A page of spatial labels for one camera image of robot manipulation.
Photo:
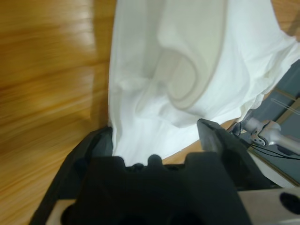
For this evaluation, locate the white t-shirt with black logo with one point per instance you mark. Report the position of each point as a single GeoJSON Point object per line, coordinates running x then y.
{"type": "Point", "coordinates": [187, 58]}

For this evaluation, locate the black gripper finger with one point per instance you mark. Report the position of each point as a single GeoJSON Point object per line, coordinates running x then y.
{"type": "Point", "coordinates": [234, 159]}
{"type": "Point", "coordinates": [70, 173]}

